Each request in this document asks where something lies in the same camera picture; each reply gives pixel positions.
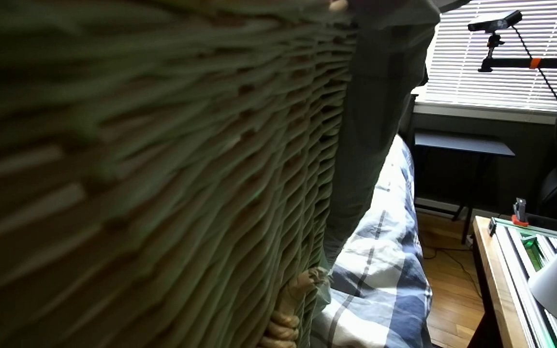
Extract grey pillow case cover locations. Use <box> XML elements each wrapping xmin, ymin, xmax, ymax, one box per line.
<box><xmin>322</xmin><ymin>0</ymin><xmax>448</xmax><ymax>266</ymax></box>

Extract black side table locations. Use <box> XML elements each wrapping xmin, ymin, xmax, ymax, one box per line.
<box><xmin>411</xmin><ymin>129</ymin><xmax>518</xmax><ymax>243</ymax></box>

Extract white window blinds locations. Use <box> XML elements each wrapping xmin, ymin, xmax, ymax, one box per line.
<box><xmin>419</xmin><ymin>0</ymin><xmax>557</xmax><ymax>115</ymax></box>

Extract thin black camera cable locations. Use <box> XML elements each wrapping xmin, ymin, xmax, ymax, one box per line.
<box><xmin>508</xmin><ymin>24</ymin><xmax>557</xmax><ymax>109</ymax></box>

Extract red clamp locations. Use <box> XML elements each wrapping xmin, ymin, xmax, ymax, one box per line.
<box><xmin>510</xmin><ymin>194</ymin><xmax>529</xmax><ymax>227</ymax></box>

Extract black camera on stand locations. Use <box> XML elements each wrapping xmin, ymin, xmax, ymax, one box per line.
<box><xmin>466</xmin><ymin>7</ymin><xmax>524</xmax><ymax>34</ymax></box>

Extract light wooden table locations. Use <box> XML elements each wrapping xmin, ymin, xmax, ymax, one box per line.
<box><xmin>469</xmin><ymin>214</ymin><xmax>539</xmax><ymax>348</ymax></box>

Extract black camera boom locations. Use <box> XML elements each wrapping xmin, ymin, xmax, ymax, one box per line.
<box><xmin>477</xmin><ymin>30</ymin><xmax>557</xmax><ymax>74</ymax></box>

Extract wicker washing basket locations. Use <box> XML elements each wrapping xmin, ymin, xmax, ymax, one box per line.
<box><xmin>0</xmin><ymin>0</ymin><xmax>361</xmax><ymax>348</ymax></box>

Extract blue white plaid duvet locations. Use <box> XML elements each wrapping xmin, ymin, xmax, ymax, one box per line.
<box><xmin>307</xmin><ymin>132</ymin><xmax>435</xmax><ymax>348</ymax></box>

